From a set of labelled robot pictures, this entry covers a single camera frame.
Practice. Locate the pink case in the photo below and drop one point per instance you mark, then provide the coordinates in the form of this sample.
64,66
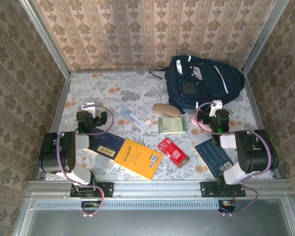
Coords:
194,121

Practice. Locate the dark blue book yellow label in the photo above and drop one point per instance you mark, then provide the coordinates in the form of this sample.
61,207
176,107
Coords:
108,142

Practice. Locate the blue book white text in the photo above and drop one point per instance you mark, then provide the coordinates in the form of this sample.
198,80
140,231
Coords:
211,155

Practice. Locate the navy blue backpack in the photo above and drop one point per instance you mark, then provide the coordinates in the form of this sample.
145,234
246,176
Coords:
211,81

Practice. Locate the green notepad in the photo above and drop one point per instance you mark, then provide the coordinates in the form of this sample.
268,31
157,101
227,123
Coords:
172,125

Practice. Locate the blue and white packet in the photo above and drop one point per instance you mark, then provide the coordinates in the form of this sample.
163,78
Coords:
134,116

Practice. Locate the tan pencil pouch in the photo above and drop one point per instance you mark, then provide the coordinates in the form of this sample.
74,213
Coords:
166,109

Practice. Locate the red packet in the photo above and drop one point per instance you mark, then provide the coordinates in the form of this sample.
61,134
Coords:
173,152

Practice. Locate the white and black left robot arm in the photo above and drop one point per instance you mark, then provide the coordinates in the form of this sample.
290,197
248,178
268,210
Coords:
51,152

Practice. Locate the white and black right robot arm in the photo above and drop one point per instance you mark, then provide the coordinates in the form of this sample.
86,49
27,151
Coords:
255,157

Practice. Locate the black connector board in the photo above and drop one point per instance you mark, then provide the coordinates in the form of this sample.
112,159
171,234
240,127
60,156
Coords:
91,205
227,205

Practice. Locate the grey metal sheet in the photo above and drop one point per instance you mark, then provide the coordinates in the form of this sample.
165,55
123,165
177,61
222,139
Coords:
157,223

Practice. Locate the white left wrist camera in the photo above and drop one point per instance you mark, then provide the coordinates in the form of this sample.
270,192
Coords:
88,107

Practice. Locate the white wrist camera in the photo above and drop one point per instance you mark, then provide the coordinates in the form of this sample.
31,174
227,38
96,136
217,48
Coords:
216,104
88,107

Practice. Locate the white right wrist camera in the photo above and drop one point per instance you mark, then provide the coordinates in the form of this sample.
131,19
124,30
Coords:
216,104

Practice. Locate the aluminium side rail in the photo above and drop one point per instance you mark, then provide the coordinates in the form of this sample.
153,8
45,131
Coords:
255,105
60,103

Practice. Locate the aluminium back rail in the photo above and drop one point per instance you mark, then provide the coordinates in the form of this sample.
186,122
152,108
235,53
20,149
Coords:
113,70

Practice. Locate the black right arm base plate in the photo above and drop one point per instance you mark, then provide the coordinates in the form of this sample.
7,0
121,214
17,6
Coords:
207,189

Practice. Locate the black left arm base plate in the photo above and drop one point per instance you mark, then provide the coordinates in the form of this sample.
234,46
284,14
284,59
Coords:
107,189

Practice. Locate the aluminium corner post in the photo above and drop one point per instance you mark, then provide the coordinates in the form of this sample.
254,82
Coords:
263,39
46,39

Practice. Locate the aluminium mounting rail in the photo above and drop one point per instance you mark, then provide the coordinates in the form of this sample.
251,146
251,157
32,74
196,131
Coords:
157,188

